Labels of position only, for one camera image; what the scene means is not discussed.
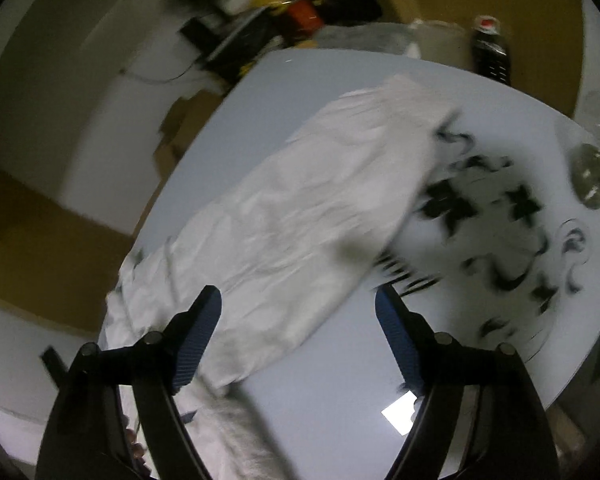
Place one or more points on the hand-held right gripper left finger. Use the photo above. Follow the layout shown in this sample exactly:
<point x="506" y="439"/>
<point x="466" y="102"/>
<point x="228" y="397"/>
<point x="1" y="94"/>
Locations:
<point x="200" y="340"/>

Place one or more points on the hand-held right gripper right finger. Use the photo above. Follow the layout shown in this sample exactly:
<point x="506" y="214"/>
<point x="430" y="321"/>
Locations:
<point x="395" y="340"/>

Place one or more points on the white garment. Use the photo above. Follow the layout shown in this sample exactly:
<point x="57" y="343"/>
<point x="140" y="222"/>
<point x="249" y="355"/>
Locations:
<point x="300" y="210"/>

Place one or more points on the brown cardboard box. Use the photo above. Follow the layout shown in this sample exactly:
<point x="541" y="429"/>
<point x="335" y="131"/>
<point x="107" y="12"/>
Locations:
<point x="180" y="125"/>

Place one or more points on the yellow black machine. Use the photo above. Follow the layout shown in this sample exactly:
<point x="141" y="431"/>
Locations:
<point x="245" y="45"/>

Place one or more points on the dark bottle with red cap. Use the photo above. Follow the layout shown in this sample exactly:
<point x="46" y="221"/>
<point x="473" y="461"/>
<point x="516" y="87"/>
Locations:
<point x="490" y="55"/>

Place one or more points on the grey cloth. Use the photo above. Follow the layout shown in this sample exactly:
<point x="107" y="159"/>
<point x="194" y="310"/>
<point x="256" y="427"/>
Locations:
<point x="360" y="37"/>

